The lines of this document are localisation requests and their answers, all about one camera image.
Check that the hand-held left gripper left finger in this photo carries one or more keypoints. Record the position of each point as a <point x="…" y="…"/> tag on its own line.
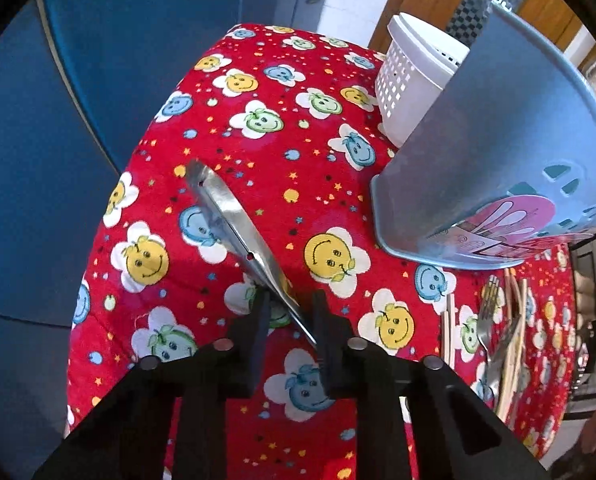
<point x="257" y="332"/>

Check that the red smiley printed tablecloth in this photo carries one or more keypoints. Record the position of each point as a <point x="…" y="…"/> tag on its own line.
<point x="298" y="160"/>

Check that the wooden chopstick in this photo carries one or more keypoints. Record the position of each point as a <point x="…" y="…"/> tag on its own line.
<point x="522" y="310"/>
<point x="446" y="332"/>
<point x="453" y="320"/>

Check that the blue kitchen cabinet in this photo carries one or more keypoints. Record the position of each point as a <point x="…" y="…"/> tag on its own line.
<point x="53" y="160"/>

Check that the white perforated plastic basket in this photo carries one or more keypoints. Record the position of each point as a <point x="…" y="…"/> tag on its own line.
<point x="407" y="90"/>

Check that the blue plastic utensil box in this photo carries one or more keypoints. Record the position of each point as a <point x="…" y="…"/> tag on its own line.
<point x="477" y="135"/>

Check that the metal fork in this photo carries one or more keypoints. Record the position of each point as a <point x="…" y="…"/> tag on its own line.
<point x="500" y="350"/>
<point x="488" y="305"/>

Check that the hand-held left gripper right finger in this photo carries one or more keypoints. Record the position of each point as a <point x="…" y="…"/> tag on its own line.
<point x="328" y="340"/>

